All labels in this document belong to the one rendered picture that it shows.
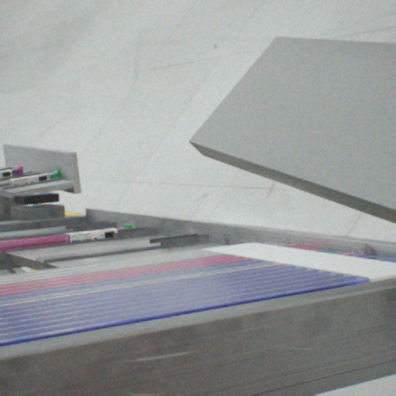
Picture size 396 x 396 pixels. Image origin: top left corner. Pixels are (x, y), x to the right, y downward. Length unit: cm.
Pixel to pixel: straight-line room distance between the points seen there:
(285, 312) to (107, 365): 12
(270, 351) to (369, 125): 63
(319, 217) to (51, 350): 173
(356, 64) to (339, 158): 19
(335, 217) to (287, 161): 94
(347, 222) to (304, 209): 18
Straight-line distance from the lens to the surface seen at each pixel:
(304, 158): 117
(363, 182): 105
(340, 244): 77
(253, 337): 53
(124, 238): 102
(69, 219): 121
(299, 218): 221
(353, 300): 58
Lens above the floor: 118
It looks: 26 degrees down
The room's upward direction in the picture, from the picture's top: 47 degrees counter-clockwise
